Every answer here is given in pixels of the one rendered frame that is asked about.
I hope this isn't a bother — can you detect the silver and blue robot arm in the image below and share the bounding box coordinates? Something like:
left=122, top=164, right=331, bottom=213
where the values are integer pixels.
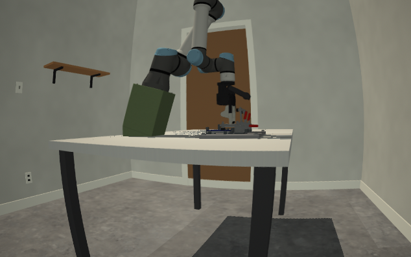
left=142, top=0, right=235, bottom=92

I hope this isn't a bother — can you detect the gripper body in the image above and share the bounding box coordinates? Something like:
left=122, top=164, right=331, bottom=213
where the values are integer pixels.
left=217, top=81, right=236, bottom=106

